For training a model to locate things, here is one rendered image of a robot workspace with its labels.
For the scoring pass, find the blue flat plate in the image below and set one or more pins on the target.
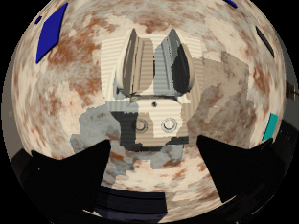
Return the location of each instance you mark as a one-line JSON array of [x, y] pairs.
[[50, 33]]

